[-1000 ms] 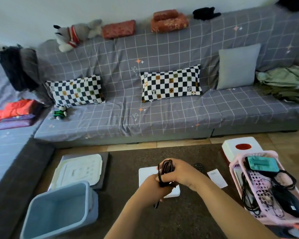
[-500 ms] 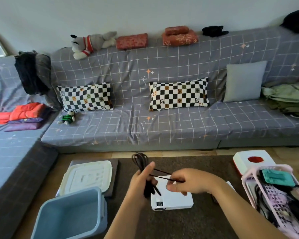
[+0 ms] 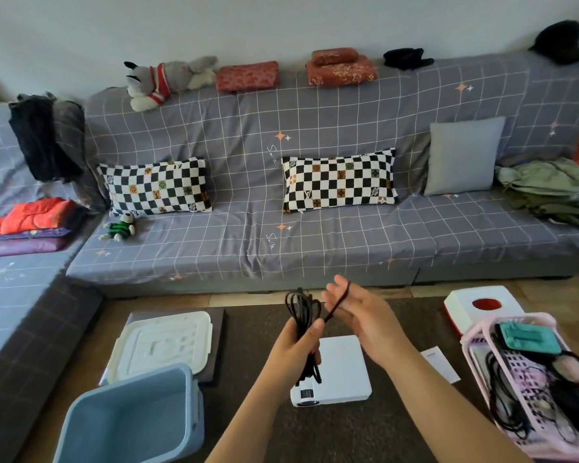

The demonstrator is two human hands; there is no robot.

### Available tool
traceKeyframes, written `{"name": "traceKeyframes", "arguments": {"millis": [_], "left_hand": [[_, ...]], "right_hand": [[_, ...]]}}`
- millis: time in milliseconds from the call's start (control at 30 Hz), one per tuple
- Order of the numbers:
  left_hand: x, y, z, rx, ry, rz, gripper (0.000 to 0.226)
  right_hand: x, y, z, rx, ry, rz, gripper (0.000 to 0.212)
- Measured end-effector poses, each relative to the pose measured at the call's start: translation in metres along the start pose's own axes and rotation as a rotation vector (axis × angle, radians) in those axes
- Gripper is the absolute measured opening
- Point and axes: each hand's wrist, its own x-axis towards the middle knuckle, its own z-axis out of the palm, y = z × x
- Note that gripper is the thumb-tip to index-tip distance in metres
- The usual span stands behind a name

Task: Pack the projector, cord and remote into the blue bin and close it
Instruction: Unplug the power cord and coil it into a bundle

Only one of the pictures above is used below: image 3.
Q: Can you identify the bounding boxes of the person's right forearm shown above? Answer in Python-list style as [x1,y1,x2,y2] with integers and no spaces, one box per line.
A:
[381,343,532,463]

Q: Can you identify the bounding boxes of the large red patterned folded blanket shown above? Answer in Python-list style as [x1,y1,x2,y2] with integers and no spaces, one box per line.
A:
[305,54,379,87]

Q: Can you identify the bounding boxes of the brown table cover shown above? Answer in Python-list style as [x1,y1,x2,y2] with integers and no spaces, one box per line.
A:
[14,296,512,463]

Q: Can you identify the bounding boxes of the white paper card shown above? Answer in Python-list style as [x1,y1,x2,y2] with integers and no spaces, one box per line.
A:
[419,345,462,385]

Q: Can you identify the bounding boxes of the plain grey cushion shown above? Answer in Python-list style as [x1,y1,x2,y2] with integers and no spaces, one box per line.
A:
[423,116,507,197]

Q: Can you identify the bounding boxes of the green crumpled clothes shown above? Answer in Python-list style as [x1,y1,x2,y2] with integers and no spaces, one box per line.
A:
[493,157,579,228]

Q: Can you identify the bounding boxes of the white and red tissue box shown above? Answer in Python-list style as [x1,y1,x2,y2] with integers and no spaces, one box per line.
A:
[443,285,527,336]

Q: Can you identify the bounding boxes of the black hanging garment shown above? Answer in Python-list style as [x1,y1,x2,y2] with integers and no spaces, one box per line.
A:
[8,93,73,185]

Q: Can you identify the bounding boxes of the grey grid-covered sofa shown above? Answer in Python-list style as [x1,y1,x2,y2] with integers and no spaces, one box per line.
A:
[0,102,104,463]
[66,47,579,299]

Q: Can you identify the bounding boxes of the blue plastic storage box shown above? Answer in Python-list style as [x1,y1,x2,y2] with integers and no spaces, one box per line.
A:
[53,363,206,463]

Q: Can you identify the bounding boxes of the small green striped plush toy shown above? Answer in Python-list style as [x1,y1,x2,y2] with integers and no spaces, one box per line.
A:
[98,214,138,243]

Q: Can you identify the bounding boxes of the black hat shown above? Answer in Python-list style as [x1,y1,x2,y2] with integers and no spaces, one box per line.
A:
[528,19,579,66]

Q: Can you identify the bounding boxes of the black cable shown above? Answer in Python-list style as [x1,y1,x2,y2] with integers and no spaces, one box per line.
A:
[284,279,353,387]

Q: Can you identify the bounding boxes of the grey husky plush toy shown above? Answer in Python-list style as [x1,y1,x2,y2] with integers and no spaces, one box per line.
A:
[124,56,219,113]

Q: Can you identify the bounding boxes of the purple folded blanket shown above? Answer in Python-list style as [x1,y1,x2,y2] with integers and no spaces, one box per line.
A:
[0,228,74,259]

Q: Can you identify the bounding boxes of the orange folded blanket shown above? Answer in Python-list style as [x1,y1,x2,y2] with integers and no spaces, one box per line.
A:
[0,197,80,243]

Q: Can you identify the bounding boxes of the white plastic box lid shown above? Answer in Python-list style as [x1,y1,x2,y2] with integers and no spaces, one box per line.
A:
[105,311,213,384]

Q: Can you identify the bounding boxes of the small red patterned folded blanket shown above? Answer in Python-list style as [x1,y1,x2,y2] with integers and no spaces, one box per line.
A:
[311,47,361,67]

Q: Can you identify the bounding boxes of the teal plastic holder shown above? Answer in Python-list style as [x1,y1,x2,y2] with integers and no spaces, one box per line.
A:
[494,321,563,356]

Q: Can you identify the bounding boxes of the red patterned cushion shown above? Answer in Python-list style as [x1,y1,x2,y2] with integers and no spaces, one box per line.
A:
[215,60,280,95]

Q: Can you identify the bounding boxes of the black coiled cables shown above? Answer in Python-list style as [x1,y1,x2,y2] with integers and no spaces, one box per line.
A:
[484,351,535,440]

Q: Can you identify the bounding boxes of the person's left hand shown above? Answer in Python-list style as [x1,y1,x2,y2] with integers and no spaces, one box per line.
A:
[264,318,326,387]

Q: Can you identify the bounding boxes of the grey hanging garment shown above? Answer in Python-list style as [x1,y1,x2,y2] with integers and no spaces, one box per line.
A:
[52,98,108,210]

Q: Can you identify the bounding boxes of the black folded garment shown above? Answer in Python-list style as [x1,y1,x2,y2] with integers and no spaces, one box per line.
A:
[383,47,435,72]

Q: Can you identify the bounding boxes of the white projector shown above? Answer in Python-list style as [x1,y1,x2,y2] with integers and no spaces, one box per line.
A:
[289,335,373,408]

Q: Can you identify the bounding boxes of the black round pouch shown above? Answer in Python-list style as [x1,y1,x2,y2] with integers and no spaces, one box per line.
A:
[546,351,579,430]

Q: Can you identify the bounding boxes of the person's right hand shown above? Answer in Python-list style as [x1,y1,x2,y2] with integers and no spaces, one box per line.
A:
[322,275,417,370]

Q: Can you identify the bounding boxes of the pink plastic basket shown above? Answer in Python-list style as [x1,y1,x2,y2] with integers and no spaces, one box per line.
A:
[460,312,579,461]

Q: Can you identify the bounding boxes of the black white checkered pillow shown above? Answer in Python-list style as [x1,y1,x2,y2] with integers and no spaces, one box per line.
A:
[96,157,213,218]
[280,147,400,214]

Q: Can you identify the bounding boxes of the person's left forearm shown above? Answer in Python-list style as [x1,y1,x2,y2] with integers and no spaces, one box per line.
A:
[205,372,297,463]

